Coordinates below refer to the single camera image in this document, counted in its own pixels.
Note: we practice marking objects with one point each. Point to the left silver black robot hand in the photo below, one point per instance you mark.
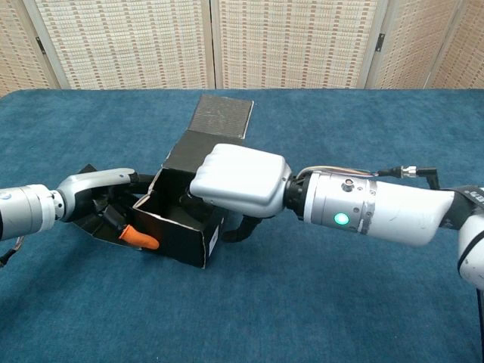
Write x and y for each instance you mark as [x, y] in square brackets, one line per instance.
[94, 181]

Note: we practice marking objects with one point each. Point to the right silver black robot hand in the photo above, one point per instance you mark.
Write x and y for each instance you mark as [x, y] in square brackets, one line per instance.
[242, 177]

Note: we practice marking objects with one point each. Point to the black cardboard box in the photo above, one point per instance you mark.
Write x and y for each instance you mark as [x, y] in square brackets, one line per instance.
[181, 242]

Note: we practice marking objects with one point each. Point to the woven folding screen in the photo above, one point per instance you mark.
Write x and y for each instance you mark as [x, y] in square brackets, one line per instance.
[125, 45]

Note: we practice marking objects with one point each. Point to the black screen hinge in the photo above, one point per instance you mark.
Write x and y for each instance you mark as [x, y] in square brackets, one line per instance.
[380, 41]
[39, 43]

